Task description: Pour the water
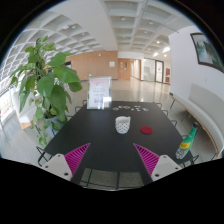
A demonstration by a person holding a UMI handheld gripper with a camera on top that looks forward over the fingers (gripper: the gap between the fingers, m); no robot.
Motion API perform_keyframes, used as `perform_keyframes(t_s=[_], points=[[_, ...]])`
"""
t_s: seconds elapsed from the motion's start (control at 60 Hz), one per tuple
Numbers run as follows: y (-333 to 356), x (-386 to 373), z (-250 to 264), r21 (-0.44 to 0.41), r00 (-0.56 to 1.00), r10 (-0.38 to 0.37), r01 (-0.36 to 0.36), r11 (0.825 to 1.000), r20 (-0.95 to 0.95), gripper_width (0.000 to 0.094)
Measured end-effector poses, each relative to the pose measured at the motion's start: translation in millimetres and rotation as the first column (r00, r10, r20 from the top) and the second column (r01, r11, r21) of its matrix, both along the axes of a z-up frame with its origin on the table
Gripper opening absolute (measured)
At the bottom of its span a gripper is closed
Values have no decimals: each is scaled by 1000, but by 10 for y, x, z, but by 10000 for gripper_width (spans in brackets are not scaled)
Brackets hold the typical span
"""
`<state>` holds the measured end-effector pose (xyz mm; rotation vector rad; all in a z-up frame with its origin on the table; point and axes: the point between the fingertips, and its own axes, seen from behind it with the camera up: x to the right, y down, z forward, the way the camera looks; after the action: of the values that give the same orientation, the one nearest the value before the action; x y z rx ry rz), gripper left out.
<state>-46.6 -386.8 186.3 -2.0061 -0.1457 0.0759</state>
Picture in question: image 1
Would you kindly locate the white sign stand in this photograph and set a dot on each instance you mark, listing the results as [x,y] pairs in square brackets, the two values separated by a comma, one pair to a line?
[99,96]

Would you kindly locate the framed landscape picture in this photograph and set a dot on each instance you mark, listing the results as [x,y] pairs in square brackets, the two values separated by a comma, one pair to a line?
[206,53]

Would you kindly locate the red round coaster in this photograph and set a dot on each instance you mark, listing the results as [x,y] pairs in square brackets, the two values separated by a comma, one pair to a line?
[146,130]

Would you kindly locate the green plastic water bottle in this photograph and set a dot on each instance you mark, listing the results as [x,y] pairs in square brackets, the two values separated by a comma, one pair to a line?
[185,145]

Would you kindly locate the long white bench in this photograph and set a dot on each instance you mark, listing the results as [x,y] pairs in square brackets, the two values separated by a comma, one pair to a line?
[208,110]

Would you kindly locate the white dotted cup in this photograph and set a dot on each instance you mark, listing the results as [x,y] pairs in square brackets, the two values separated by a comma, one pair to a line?
[122,124]

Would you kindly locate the small items on table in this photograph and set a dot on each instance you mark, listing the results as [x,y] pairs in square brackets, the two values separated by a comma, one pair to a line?
[134,108]

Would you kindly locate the large green potted plant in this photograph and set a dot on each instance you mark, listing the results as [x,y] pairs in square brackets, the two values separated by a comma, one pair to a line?
[42,84]

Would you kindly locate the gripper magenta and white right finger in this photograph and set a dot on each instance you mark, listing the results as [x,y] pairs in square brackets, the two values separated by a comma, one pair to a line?
[157,166]

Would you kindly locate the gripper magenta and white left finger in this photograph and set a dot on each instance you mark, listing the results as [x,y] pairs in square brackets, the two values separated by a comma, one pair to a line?
[64,166]

